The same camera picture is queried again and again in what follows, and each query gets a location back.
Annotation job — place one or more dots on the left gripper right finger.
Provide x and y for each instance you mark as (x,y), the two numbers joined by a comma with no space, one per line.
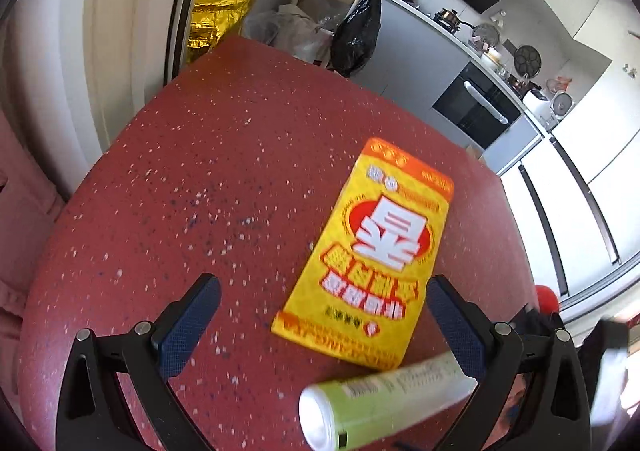
(554,413)

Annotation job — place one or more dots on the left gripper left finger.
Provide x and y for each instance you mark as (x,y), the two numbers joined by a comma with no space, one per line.
(93,413)

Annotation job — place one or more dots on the light green cylindrical bottle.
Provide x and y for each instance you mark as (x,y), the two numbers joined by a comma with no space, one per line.
(347,415)

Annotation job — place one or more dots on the grey kitchen counter cabinets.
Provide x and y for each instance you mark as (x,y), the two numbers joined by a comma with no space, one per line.
(415,61)

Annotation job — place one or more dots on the white refrigerator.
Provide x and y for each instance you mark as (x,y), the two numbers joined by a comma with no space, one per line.
(575,195)

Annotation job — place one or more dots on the yellow orange carton box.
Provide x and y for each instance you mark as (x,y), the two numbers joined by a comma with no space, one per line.
(363,288)

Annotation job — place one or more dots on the white electric kettle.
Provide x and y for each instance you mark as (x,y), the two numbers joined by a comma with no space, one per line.
(537,104)

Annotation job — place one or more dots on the black built-in oven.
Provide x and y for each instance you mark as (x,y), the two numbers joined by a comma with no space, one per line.
(477,106)

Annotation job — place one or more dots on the steel pot with lid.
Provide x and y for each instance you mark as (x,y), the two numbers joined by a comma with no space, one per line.
(450,21)

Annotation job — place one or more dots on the gold foil bag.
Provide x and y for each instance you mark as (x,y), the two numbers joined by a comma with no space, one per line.
(211,21)

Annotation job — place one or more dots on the black plastic bag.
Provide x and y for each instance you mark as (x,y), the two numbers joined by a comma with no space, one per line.
(355,38)

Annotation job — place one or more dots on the round black wall pan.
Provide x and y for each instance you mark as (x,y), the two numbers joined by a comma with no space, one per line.
(527,61)

